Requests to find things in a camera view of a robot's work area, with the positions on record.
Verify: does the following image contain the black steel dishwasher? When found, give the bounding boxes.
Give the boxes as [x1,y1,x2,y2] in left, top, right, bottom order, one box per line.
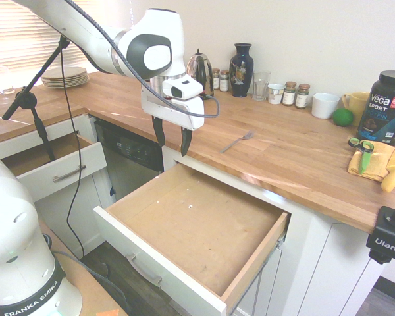
[94,117,165,201]

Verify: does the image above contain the small wooden drawer white front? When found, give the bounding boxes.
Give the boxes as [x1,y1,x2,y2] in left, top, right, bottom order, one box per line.
[0,131,108,203]

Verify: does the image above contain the window blinds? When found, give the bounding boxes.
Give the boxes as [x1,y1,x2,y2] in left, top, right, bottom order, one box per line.
[0,0,101,77]

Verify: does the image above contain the dark blue painted vase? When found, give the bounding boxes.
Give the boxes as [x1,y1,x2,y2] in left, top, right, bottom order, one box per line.
[229,43,254,99]

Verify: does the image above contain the stack of beige plates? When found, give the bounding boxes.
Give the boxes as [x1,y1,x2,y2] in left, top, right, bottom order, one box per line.
[41,66,90,89]

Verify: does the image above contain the white kitchen cabinet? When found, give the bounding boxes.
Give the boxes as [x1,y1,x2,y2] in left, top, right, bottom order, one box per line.
[0,111,388,316]

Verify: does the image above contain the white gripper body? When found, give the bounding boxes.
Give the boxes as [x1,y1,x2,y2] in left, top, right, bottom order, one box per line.
[140,85,206,132]

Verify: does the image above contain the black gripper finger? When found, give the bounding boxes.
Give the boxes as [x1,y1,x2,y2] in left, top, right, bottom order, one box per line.
[180,126,194,157]
[152,115,167,147]

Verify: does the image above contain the grey braided cable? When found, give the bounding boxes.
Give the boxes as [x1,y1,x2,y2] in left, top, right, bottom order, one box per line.
[65,0,221,119]

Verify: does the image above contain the black Ulanzi clamp stand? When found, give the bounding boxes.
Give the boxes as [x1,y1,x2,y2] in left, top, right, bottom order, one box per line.
[365,184,395,264]

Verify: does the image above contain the thin black cable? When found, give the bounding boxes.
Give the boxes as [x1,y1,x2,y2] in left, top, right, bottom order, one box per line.
[58,49,87,261]

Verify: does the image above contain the silver metal fork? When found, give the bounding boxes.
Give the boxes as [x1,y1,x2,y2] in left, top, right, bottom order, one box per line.
[219,130,256,154]

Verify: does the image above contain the small patterned white cup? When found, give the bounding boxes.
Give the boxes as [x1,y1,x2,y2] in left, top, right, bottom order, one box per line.
[267,83,286,105]

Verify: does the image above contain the chrome electric kettle black handle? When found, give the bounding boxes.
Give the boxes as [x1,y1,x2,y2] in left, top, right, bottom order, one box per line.
[186,49,215,98]

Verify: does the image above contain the green handled scissors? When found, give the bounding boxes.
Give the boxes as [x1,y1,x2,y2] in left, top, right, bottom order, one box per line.
[348,137,376,175]

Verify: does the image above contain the black Vega protein tub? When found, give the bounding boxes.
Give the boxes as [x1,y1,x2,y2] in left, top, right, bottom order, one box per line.
[355,70,395,147]

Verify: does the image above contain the large wooden drawer white front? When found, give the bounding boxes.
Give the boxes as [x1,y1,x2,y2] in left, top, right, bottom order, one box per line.
[93,160,292,316]

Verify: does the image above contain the clear glass tumbler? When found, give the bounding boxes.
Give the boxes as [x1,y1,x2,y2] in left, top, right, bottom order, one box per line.
[251,70,272,102]

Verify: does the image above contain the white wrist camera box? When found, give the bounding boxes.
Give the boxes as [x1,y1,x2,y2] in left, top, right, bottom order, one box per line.
[161,78,204,100]

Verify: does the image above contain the plain white mug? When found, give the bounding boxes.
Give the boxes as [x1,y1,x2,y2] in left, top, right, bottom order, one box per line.
[311,93,341,119]

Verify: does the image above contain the yellow mug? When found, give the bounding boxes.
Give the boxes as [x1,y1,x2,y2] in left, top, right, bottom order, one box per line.
[341,92,371,120]

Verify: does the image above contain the green lime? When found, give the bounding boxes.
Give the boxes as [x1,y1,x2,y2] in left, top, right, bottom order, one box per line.
[331,108,354,127]

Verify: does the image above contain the black boom camera stand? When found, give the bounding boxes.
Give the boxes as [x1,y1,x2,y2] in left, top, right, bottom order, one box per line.
[1,32,72,162]

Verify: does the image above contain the yellow folded cloth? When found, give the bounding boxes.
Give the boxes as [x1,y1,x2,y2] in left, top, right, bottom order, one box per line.
[347,142,395,190]

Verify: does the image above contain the silver drawer handle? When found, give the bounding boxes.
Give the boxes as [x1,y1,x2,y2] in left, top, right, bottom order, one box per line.
[52,164,87,184]
[124,253,164,286]

